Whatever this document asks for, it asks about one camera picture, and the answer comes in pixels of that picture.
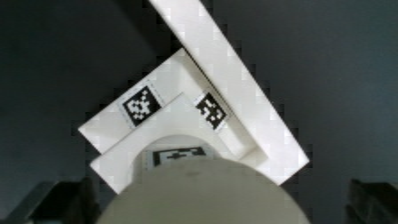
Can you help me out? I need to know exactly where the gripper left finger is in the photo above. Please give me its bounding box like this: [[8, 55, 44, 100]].
[[1, 178, 102, 224]]

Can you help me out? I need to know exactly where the white lamp bulb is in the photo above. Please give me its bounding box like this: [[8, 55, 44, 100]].
[[94, 143, 312, 224]]

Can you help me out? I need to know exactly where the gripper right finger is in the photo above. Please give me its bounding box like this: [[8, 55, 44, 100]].
[[344, 179, 398, 224]]

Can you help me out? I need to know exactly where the white U-shaped fence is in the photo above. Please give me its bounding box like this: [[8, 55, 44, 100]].
[[149, 0, 309, 185]]

